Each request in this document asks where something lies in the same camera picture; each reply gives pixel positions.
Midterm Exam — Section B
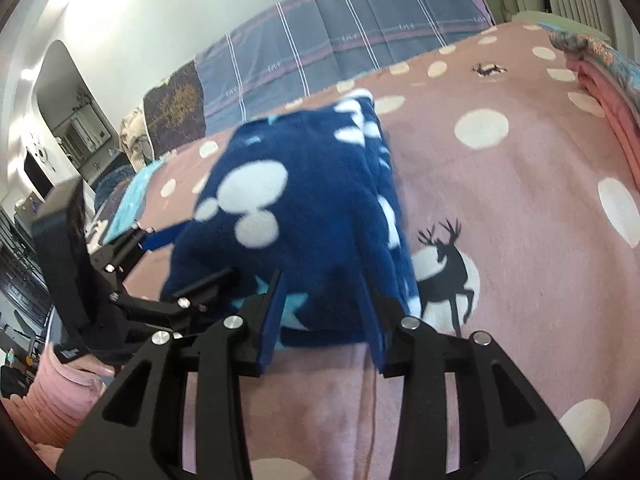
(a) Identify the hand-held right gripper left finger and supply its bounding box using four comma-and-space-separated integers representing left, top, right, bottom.
55, 269, 290, 480

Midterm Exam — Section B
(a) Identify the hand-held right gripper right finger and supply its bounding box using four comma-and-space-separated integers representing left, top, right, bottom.
360, 279, 587, 480

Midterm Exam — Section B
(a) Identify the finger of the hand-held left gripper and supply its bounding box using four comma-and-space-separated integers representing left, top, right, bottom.
109, 265, 237, 330
90, 224, 187, 281

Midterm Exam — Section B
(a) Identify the navy star-print fleece garment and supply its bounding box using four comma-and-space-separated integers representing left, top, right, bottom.
160, 89, 427, 352

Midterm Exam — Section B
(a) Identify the stack of folded clothes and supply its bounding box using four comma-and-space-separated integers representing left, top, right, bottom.
547, 26, 640, 188

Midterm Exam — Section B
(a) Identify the light blue blanket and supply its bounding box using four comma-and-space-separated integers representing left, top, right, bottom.
102, 159, 167, 248

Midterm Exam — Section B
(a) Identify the black television screen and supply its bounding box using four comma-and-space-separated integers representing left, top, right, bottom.
22, 151, 57, 197

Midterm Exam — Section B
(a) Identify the beige crumpled cloth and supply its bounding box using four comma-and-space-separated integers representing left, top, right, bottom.
119, 106, 157, 172

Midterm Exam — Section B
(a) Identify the dark floral pillow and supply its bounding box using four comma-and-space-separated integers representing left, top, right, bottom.
142, 59, 209, 155

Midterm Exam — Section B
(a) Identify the pink dotted deer blanket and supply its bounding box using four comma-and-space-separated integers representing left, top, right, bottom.
92, 7, 640, 480

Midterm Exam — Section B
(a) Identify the grey plaid pillow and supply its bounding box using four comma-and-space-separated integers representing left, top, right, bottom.
194, 0, 497, 137

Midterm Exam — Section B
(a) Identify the arched wall mirror niche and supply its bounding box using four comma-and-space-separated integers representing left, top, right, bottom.
34, 39, 122, 173

